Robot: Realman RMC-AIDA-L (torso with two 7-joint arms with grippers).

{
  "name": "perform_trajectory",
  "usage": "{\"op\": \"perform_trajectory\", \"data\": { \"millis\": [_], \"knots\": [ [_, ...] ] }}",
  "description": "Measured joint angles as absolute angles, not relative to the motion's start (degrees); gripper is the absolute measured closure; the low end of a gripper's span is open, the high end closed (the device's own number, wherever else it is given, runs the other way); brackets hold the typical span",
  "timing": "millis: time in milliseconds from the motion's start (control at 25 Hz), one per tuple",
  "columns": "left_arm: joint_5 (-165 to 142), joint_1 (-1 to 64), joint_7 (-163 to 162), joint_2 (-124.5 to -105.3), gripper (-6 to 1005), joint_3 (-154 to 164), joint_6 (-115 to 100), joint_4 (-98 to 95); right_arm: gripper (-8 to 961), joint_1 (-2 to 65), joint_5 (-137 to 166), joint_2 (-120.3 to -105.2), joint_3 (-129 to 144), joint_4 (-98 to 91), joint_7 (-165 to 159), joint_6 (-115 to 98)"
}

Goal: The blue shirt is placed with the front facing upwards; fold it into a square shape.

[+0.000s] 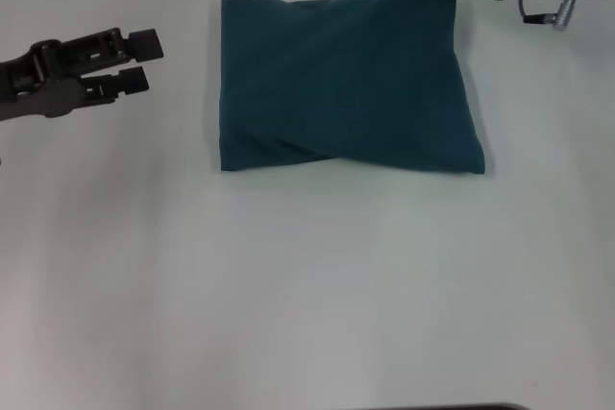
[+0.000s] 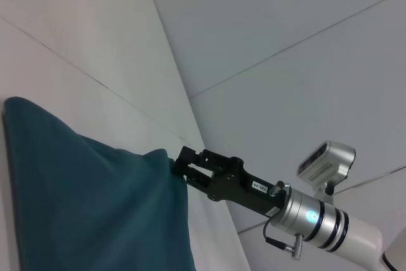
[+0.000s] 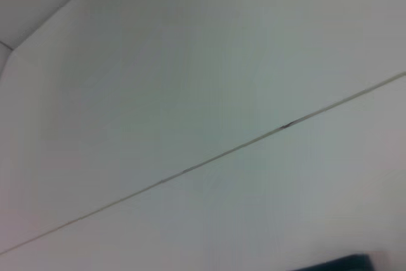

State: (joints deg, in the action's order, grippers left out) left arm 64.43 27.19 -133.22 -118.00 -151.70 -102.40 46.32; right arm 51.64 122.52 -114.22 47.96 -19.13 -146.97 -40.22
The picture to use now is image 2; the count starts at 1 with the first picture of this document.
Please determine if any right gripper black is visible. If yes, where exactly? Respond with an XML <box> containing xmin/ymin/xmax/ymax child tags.
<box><xmin>173</xmin><ymin>145</ymin><xmax>291</xmax><ymax>220</ymax></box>

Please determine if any teal t-shirt with FREE print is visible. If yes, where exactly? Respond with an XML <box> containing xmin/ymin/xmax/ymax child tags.
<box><xmin>3</xmin><ymin>96</ymin><xmax>197</xmax><ymax>271</ymax></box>

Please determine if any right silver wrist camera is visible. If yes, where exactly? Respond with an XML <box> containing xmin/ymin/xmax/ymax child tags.
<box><xmin>296</xmin><ymin>140</ymin><xmax>356</xmax><ymax>204</ymax></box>

